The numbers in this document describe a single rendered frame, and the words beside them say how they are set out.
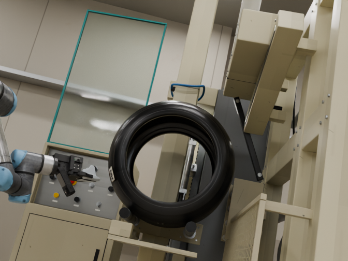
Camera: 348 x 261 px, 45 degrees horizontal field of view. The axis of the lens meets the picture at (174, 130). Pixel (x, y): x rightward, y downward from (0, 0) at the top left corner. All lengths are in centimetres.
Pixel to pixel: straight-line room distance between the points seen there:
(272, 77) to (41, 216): 151
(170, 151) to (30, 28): 469
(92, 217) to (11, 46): 436
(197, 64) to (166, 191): 72
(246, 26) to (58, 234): 154
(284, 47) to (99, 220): 142
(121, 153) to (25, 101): 442
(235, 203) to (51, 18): 505
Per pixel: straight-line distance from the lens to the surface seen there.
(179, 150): 220
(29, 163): 165
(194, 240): 211
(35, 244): 258
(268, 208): 131
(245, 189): 211
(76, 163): 174
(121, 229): 178
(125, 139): 184
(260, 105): 199
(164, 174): 217
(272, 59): 178
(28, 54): 643
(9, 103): 180
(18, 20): 670
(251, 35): 176
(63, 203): 261
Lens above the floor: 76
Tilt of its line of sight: 17 degrees up
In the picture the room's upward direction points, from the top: 12 degrees clockwise
